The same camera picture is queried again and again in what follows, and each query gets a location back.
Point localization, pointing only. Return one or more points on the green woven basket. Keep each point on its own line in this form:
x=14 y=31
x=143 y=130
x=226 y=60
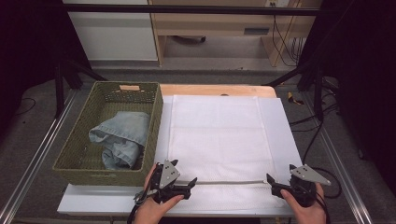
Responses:
x=77 y=149

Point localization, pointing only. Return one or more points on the person's right hand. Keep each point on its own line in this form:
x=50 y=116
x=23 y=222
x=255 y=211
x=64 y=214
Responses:
x=308 y=216

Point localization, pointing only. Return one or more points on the small yellow and black object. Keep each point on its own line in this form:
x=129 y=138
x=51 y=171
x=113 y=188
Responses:
x=292 y=98

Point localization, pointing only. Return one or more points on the light blue jeans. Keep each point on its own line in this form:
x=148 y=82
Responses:
x=124 y=133

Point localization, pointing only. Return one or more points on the white cabinet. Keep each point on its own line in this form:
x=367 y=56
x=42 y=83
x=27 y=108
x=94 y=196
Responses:
x=115 y=37

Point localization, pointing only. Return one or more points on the white wall socket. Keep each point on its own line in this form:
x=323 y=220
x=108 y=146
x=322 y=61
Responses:
x=275 y=3

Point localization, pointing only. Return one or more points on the black curtain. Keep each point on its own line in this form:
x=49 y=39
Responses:
x=25 y=46
x=367 y=93

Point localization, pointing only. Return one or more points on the light wooden desk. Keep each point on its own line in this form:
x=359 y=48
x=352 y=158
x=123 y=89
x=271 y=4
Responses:
x=218 y=25

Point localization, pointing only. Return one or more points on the white mesh laundry bag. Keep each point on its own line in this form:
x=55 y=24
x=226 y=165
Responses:
x=218 y=140

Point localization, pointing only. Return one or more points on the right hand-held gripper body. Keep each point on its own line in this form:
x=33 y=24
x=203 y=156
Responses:
x=306 y=189

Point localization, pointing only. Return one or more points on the black horizontal metal bar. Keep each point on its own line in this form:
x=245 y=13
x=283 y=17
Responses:
x=186 y=9

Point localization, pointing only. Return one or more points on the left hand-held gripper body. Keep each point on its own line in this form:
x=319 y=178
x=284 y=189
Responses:
x=168 y=174

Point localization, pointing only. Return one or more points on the white board sheet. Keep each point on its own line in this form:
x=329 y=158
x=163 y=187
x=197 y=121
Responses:
x=93 y=200

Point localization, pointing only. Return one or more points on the aluminium rail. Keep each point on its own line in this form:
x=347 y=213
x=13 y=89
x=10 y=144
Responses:
x=40 y=149
x=334 y=155

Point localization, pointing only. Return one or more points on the person's left hand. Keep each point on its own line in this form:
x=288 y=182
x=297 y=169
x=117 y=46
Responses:
x=151 y=213

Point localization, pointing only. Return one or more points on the black metal stand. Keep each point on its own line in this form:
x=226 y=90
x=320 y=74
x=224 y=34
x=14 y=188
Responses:
x=317 y=93
x=59 y=93

